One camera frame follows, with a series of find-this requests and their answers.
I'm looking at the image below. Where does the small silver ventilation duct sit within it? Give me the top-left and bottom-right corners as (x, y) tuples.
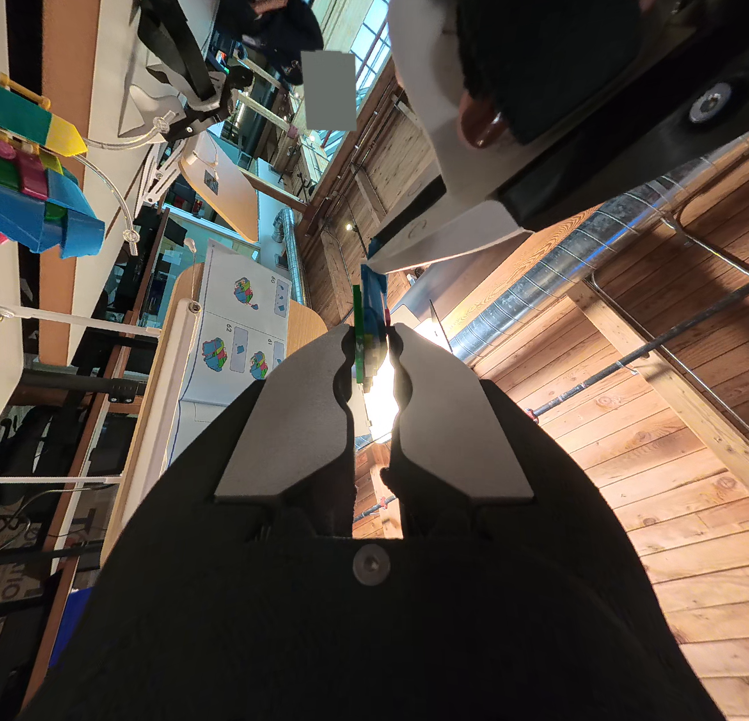
(272, 207), (310, 307)

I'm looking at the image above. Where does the large silver ventilation duct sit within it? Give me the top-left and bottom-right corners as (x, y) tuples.
(447, 141), (749, 365)

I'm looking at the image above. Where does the bright ceiling lamp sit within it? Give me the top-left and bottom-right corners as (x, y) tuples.
(366, 299), (451, 441)

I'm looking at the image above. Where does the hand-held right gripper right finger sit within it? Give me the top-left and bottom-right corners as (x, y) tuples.
(388, 322), (536, 506)

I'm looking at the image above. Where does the person's left hand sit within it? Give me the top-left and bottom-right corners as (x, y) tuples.
(458, 90), (509, 151)

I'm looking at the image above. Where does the black metal desk frame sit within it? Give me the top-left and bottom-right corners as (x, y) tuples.
(23, 367), (147, 407)

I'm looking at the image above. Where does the lego instruction booklet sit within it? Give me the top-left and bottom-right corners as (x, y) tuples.
(165, 240), (293, 467)

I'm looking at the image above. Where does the blue multicoloured lego assembly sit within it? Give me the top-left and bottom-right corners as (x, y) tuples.
(351, 238), (392, 395)

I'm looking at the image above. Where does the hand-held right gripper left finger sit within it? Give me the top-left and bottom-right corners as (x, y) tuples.
(214, 323), (357, 508)

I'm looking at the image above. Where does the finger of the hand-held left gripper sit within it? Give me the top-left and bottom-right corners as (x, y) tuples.
(364, 178), (531, 275)

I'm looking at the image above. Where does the clear plastic tube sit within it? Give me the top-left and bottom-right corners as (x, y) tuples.
(82, 165), (142, 257)
(82, 112), (176, 151)

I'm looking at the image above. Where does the blue bin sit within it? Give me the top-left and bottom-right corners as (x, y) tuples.
(50, 586), (94, 669)

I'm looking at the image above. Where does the black angular object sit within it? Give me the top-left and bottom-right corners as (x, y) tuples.
(137, 0), (220, 104)

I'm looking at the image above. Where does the black ceiling pipe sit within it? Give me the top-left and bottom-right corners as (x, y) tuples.
(527, 288), (749, 423)

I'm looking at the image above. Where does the colourful lego bird model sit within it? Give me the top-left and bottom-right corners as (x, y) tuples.
(0, 72), (106, 260)

